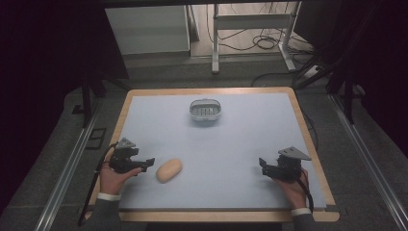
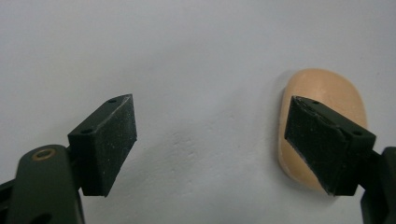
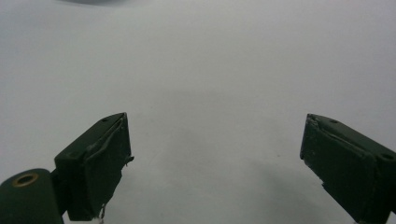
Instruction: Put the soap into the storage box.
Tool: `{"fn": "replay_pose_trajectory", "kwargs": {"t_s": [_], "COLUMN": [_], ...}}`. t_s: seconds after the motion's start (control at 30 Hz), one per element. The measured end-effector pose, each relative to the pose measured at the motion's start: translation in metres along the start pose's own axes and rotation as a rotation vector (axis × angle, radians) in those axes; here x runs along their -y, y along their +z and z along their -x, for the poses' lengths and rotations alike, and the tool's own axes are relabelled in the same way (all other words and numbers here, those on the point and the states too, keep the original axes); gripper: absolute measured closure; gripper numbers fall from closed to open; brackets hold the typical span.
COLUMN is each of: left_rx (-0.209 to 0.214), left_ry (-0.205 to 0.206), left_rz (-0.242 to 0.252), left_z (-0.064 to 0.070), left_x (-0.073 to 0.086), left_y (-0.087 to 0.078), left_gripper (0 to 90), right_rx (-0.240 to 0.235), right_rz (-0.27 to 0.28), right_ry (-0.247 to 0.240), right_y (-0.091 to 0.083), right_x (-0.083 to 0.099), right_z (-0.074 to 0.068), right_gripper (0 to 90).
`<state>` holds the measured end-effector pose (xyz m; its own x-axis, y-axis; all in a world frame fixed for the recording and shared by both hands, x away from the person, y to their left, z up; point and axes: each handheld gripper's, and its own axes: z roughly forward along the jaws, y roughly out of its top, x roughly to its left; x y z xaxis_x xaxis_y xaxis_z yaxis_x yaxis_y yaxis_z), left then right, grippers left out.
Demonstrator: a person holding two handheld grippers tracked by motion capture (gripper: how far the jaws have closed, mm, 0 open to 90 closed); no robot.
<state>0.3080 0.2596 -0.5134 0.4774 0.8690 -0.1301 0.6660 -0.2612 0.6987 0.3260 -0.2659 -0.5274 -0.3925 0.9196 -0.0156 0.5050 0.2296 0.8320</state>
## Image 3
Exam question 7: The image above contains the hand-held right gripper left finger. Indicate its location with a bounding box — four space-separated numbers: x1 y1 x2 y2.
53 112 135 222

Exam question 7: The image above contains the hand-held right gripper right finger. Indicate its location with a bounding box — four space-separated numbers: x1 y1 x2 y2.
299 113 396 224

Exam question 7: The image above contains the dark object at table edge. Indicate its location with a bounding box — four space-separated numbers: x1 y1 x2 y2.
57 0 132 6

